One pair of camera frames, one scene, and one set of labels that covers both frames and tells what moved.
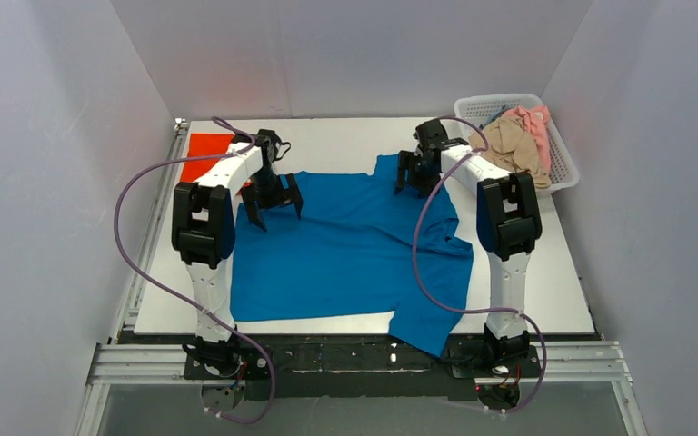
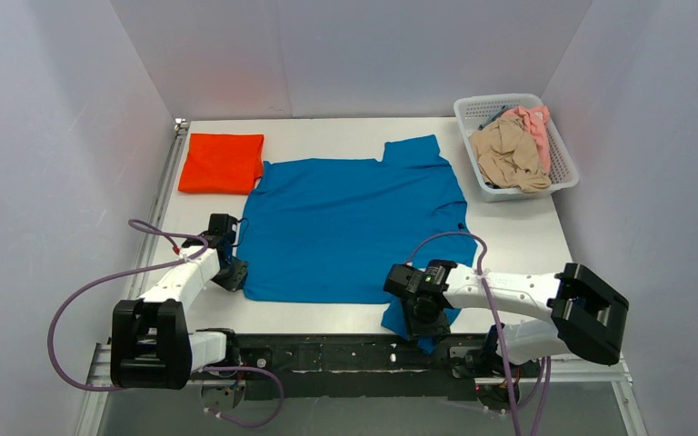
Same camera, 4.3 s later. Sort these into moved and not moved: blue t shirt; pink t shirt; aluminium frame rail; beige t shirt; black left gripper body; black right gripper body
Moved: blue t shirt; black left gripper body; black right gripper body
Not moved: aluminium frame rail; beige t shirt; pink t shirt
